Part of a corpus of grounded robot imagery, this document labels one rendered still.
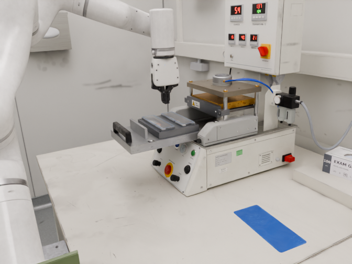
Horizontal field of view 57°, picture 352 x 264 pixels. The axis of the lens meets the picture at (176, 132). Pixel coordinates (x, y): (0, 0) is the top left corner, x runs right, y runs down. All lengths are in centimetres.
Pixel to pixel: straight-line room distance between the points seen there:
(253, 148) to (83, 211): 68
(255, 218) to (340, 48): 82
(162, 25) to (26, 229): 76
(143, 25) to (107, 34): 138
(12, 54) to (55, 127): 170
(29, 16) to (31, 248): 61
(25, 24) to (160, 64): 44
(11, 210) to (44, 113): 189
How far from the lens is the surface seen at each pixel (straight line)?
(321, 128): 165
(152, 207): 117
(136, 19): 125
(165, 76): 119
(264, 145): 135
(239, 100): 130
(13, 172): 79
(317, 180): 130
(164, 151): 139
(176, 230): 105
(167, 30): 116
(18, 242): 74
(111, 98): 269
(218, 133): 119
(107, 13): 116
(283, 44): 132
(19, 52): 99
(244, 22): 143
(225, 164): 125
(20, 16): 103
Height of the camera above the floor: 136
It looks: 19 degrees down
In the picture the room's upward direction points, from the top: 2 degrees counter-clockwise
